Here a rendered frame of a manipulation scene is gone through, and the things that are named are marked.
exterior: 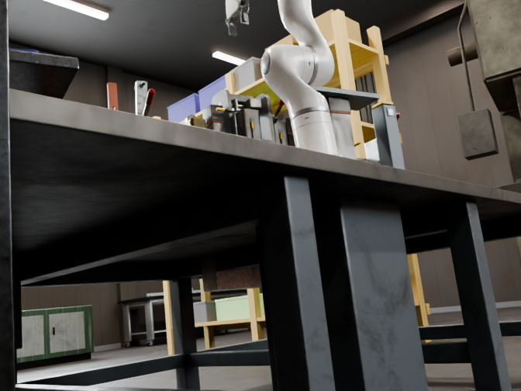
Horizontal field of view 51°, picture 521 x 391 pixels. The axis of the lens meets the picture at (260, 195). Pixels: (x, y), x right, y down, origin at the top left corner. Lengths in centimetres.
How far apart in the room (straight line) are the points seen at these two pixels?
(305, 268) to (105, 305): 857
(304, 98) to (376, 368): 77
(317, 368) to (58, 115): 65
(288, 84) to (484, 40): 318
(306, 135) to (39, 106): 98
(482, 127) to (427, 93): 551
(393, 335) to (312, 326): 46
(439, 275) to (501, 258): 105
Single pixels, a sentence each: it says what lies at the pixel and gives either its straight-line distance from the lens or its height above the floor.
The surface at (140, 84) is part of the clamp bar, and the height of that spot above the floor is 120.
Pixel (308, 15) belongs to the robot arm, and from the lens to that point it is 176.
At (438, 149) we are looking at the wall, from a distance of 973.
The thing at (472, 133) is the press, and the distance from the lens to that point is 456.
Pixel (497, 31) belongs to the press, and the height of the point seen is 224.
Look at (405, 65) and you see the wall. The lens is 1036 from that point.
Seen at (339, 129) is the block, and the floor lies 102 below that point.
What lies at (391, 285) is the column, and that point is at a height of 42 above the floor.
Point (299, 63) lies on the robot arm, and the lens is 168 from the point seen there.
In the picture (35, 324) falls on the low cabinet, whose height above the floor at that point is 49.
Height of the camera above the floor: 41
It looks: 11 degrees up
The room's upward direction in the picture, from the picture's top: 6 degrees counter-clockwise
